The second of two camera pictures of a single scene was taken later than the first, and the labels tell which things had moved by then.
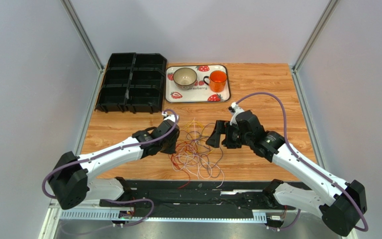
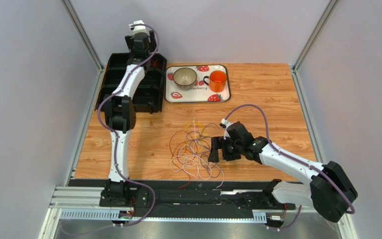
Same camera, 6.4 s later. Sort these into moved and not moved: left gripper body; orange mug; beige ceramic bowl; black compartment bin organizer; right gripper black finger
Moved: right gripper black finger; left gripper body
Not moved: beige ceramic bowl; black compartment bin organizer; orange mug
